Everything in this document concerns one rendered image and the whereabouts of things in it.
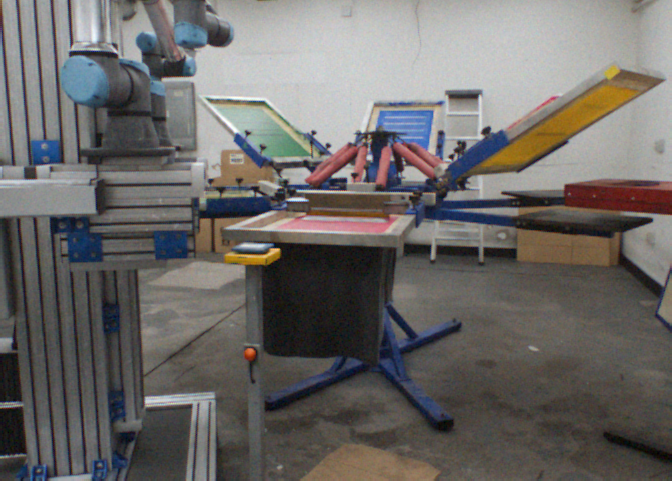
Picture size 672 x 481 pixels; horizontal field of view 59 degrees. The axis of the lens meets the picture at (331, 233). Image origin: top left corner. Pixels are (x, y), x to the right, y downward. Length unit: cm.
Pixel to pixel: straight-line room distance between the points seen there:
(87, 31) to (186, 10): 26
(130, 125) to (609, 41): 559
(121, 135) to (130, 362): 77
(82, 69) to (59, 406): 105
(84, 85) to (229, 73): 559
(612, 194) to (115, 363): 186
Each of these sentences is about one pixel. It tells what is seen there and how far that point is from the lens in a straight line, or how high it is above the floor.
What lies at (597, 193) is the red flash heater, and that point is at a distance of 247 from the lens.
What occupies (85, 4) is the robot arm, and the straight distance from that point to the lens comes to 162.
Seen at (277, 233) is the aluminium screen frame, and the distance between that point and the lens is 192.
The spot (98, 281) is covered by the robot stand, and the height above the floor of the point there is 85.
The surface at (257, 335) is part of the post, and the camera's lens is 181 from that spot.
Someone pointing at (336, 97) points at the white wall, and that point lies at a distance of 671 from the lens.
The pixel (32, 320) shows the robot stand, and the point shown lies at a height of 74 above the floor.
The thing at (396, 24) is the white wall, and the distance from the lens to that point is 668.
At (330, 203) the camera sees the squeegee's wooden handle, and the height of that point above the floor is 102.
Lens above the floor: 129
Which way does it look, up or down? 9 degrees down
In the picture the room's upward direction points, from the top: straight up
